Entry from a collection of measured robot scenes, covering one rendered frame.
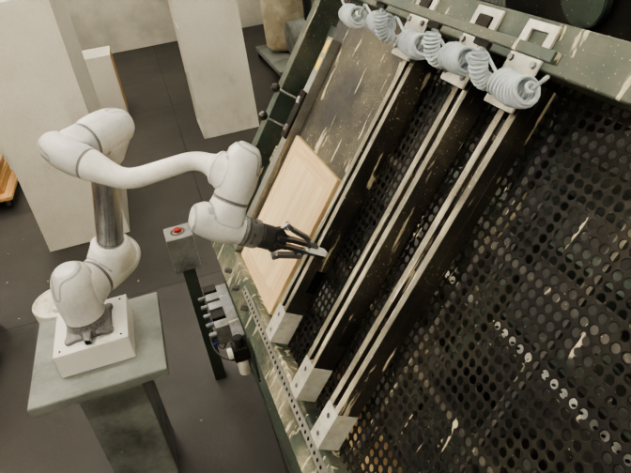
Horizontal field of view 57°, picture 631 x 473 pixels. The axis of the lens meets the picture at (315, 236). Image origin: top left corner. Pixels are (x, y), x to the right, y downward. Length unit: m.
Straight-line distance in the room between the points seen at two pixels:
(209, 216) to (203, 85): 4.34
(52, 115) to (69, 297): 2.29
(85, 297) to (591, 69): 1.78
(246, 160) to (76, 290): 0.93
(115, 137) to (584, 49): 1.38
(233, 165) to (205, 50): 4.26
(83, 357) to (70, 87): 2.36
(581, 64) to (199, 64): 4.86
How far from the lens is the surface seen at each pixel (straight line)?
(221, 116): 6.01
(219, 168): 1.61
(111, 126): 1.98
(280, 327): 1.95
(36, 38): 4.24
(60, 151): 1.89
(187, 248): 2.66
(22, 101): 4.36
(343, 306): 1.64
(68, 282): 2.25
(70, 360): 2.36
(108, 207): 2.18
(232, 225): 1.62
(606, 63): 1.22
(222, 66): 5.87
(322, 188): 2.01
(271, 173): 2.37
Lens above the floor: 2.26
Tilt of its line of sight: 33 degrees down
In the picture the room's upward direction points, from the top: 8 degrees counter-clockwise
